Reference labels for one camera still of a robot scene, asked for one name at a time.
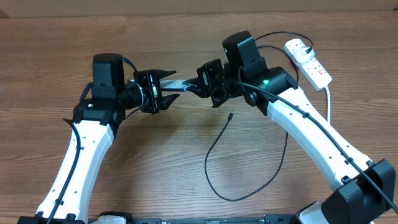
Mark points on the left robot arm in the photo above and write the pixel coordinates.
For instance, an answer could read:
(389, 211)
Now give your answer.
(96, 118)

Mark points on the white power strip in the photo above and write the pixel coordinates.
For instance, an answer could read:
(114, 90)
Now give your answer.
(313, 71)

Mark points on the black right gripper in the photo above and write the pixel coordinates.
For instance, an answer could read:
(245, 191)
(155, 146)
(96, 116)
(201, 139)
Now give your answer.
(206, 76)

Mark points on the white USB charger plug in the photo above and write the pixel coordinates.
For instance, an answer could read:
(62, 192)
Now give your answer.
(303, 55)

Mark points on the Samsung Galaxy smartphone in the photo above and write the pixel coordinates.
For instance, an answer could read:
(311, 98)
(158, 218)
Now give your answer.
(175, 85)

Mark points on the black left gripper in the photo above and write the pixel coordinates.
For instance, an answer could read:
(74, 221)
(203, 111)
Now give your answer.
(157, 101)

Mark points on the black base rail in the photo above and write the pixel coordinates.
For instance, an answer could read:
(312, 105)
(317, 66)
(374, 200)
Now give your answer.
(114, 217)

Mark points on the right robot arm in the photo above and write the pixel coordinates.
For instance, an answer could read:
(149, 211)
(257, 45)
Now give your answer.
(361, 190)

